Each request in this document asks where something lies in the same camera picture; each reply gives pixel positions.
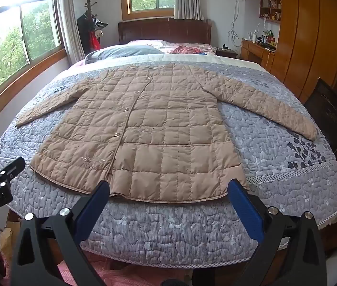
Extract coat rack with clothes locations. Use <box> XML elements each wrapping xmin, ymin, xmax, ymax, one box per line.
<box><xmin>77</xmin><ymin>0</ymin><xmax>109</xmax><ymax>60</ymax></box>

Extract cardboard box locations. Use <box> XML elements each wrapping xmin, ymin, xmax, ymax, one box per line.
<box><xmin>0</xmin><ymin>211</ymin><xmax>23</xmax><ymax>263</ymax></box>

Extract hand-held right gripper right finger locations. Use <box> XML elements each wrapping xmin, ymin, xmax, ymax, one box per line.
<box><xmin>227</xmin><ymin>178</ymin><xmax>327</xmax><ymax>286</ymax></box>

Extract wooden desk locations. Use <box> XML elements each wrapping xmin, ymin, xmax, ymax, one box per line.
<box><xmin>240</xmin><ymin>38</ymin><xmax>277</xmax><ymax>73</ymax></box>

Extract dark nightstand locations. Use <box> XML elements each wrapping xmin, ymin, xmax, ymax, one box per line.
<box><xmin>216</xmin><ymin>47</ymin><xmax>238</xmax><ymax>59</ymax></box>

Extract black chair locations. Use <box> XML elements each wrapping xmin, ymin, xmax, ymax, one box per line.
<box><xmin>304</xmin><ymin>77</ymin><xmax>337</xmax><ymax>155</ymax></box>

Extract tan quilted coat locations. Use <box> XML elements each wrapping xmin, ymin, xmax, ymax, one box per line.
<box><xmin>16</xmin><ymin>63</ymin><xmax>318</xmax><ymax>202</ymax></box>

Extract bed with grey quilt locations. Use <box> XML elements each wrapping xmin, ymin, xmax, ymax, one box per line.
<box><xmin>0</xmin><ymin>54</ymin><xmax>337</xmax><ymax>270</ymax></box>

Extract grey pillow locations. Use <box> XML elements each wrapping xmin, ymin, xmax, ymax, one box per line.
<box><xmin>84</xmin><ymin>45</ymin><xmax>165</xmax><ymax>64</ymax></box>

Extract pink floral bed sheet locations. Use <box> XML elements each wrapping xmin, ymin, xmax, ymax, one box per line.
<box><xmin>126</xmin><ymin>39</ymin><xmax>217</xmax><ymax>55</ymax></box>

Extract wooden wardrobe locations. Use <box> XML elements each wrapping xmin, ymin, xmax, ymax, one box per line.
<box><xmin>271</xmin><ymin>0</ymin><xmax>337</xmax><ymax>105</ymax></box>

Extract light grey curtain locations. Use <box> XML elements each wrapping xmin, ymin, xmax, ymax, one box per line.
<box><xmin>56</xmin><ymin>0</ymin><xmax>85</xmax><ymax>64</ymax></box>

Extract dark wooden headboard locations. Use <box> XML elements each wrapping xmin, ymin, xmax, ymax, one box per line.
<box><xmin>118</xmin><ymin>18</ymin><xmax>212</xmax><ymax>45</ymax></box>

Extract hanging wall cables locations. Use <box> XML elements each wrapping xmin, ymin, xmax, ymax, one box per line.
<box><xmin>228</xmin><ymin>0</ymin><xmax>243</xmax><ymax>48</ymax></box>

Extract large wooden framed window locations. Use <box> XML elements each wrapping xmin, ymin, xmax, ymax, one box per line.
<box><xmin>0</xmin><ymin>0</ymin><xmax>68</xmax><ymax>121</ymax></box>

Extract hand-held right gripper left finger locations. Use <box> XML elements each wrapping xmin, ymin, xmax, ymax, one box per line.
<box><xmin>10</xmin><ymin>180</ymin><xmax>111</xmax><ymax>286</ymax></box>

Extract red patterned cloth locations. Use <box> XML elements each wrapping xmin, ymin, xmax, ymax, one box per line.
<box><xmin>173</xmin><ymin>45</ymin><xmax>205</xmax><ymax>56</ymax></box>

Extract pink cloth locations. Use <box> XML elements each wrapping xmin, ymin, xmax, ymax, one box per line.
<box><xmin>3</xmin><ymin>249</ymin><xmax>194</xmax><ymax>286</ymax></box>

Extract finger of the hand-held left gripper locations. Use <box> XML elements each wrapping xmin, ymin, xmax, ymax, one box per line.
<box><xmin>0</xmin><ymin>157</ymin><xmax>26</xmax><ymax>189</ymax></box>

